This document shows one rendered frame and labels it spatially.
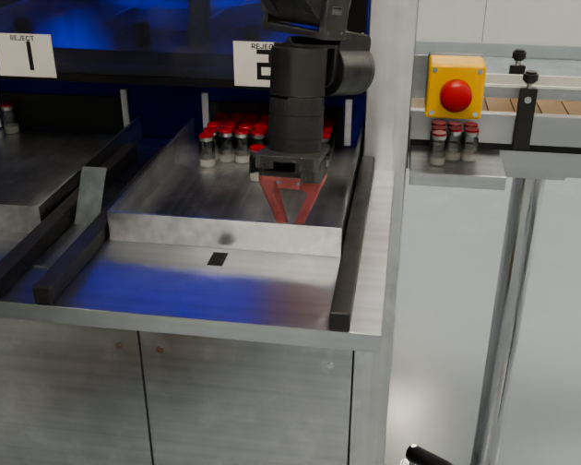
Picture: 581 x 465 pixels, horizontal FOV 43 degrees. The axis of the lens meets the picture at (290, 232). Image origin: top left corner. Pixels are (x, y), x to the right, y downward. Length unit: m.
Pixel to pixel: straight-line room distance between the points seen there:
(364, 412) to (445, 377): 0.86
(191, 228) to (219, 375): 0.48
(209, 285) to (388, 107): 0.39
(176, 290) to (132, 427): 0.67
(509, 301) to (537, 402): 0.80
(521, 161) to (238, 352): 0.53
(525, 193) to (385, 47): 0.37
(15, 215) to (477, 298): 1.81
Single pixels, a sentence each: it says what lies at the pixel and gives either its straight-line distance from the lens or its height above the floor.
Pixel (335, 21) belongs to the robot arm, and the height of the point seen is 1.12.
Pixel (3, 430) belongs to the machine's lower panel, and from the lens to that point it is 1.50.
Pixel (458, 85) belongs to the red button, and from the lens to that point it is 0.95.
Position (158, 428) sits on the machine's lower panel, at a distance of 1.36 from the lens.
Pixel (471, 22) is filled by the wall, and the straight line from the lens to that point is 5.66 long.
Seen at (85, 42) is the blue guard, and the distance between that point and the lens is 1.07.
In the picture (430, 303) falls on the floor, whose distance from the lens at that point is 2.40.
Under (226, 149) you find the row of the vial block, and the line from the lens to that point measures 1.03.
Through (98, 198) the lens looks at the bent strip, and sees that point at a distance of 0.88.
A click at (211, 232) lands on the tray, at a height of 0.90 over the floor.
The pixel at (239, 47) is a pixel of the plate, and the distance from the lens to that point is 1.00.
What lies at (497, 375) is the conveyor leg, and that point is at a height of 0.44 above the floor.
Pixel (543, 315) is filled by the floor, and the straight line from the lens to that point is 2.43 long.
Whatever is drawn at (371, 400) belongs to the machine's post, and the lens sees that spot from 1.23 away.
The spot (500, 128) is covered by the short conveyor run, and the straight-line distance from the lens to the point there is 1.12.
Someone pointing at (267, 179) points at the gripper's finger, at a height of 0.97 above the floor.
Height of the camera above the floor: 1.26
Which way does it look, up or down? 27 degrees down
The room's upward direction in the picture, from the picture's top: straight up
